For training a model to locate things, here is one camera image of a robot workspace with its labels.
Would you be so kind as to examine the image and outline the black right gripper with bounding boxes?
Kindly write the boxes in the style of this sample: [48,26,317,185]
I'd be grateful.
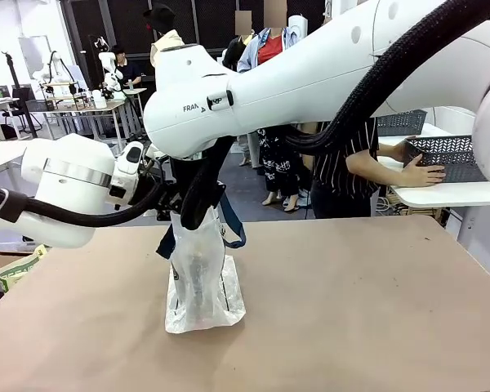
[169,157,205,198]

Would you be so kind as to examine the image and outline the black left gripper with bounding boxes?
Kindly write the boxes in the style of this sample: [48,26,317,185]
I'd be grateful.
[156,185,185,221]

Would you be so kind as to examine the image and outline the translucent shopping bag navy straps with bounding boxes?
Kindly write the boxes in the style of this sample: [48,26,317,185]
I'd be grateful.
[155,191,247,335]

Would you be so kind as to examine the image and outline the person's right forearm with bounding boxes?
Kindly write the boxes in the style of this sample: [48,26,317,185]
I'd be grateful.
[345,149,409,189]

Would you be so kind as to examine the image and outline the person's left forearm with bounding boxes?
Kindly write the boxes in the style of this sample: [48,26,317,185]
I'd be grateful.
[376,142,405,159]

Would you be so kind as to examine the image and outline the person's left hand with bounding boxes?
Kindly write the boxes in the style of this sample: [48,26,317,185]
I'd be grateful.
[398,136,417,163]

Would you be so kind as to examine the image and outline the person's right hand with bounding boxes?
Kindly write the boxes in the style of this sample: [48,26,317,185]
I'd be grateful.
[400,157,447,188]

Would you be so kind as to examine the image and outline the background work table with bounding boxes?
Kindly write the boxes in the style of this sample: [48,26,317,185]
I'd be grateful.
[26,99,128,140]

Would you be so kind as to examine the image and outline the person in black clothes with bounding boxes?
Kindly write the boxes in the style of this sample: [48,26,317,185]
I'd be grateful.
[111,44,143,90]

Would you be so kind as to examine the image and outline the person in dark top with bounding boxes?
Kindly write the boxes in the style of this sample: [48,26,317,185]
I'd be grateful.
[222,10,256,73]

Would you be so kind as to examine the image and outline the mannequin blue shirt red top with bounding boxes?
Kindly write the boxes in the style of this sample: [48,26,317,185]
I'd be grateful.
[236,26,308,212]

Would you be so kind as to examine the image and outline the person in striped shirt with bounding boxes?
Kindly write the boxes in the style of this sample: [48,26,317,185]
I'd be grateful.
[310,118,381,220]

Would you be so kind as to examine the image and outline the green printed paper sack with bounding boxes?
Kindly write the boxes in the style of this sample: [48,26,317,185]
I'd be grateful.
[0,243,49,293]

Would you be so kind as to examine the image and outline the black office chair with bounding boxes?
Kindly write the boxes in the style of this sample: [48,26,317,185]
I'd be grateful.
[11,83,38,135]

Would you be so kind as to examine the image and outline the white board panel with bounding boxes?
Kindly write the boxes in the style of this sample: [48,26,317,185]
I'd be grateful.
[18,35,52,79]

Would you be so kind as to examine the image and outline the black tripod stand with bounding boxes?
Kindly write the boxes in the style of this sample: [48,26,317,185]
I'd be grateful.
[1,51,40,140]

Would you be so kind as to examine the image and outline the white desk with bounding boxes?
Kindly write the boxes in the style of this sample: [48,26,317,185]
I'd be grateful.
[0,97,21,142]

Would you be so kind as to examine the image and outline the white side table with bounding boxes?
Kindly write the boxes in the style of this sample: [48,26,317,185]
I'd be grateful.
[377,134,490,209]

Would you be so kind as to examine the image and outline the black right arm cable sleeve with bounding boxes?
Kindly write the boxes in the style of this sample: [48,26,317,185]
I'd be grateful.
[180,0,490,230]

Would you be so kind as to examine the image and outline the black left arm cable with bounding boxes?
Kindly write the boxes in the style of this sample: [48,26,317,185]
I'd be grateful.
[0,179,167,229]

